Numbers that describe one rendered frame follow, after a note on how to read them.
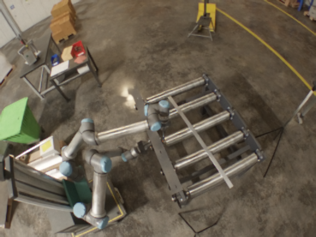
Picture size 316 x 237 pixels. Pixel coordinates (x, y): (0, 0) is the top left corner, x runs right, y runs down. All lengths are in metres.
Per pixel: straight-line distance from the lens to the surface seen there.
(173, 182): 1.47
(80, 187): 2.11
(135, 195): 2.72
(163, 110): 1.51
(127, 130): 1.41
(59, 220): 2.25
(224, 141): 1.90
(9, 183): 1.43
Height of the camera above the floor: 2.61
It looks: 58 degrees down
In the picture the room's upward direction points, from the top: 15 degrees counter-clockwise
